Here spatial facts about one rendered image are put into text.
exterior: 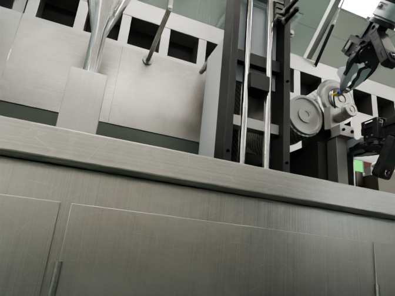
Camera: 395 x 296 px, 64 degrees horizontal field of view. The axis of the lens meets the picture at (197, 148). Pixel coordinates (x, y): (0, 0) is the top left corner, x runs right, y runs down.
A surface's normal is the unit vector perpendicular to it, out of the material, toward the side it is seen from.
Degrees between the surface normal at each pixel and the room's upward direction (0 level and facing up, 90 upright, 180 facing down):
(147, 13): 90
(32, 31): 90
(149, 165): 90
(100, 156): 90
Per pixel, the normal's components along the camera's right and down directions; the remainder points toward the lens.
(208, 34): 0.36, -0.26
